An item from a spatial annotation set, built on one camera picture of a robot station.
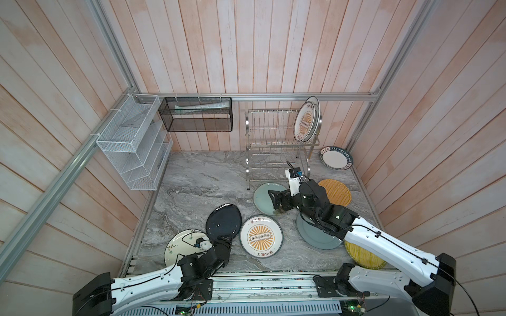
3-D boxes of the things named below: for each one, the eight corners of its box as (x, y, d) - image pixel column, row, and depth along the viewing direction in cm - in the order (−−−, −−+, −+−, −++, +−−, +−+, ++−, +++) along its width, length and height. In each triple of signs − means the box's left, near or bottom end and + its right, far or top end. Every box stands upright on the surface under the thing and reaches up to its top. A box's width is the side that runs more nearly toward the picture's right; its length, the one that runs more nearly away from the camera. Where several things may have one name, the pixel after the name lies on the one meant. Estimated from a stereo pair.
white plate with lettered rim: (324, 170, 114) (326, 167, 112) (318, 149, 125) (319, 146, 123) (354, 170, 114) (356, 167, 112) (345, 148, 125) (346, 146, 123)
